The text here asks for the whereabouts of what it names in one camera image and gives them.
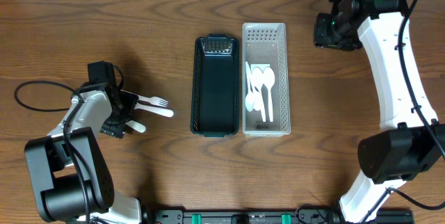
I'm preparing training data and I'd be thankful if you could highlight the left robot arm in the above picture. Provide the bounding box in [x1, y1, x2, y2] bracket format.
[24, 61, 144, 223]

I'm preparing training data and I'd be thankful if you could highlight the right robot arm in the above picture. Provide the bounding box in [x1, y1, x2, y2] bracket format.
[314, 0, 444, 223]

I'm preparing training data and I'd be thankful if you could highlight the white plastic spoon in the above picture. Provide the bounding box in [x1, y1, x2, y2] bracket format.
[263, 67, 275, 122]
[251, 67, 266, 122]
[245, 61, 255, 112]
[253, 88, 264, 111]

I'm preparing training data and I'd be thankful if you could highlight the black mounting rail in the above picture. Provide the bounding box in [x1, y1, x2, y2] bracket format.
[140, 209, 415, 224]

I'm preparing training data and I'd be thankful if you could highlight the white plastic fork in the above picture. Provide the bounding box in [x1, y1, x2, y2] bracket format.
[134, 103, 174, 118]
[138, 95, 168, 107]
[126, 120, 147, 133]

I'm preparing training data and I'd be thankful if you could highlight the white plastic fork middle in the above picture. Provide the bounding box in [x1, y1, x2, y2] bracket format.
[134, 103, 174, 118]

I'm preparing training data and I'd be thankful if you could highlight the white plastic fork top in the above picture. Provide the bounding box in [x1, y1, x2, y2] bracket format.
[138, 95, 168, 107]

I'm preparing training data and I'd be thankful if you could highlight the white label in basket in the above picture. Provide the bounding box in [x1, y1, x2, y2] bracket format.
[250, 64, 270, 70]

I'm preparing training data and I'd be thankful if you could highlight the black plastic basket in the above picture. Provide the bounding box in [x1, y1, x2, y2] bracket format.
[190, 33, 239, 138]

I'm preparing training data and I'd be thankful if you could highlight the white plastic fork left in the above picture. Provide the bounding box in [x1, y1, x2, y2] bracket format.
[126, 120, 147, 133]

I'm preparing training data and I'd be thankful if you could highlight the clear plastic basket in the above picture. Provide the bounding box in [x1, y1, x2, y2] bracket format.
[242, 23, 291, 137]

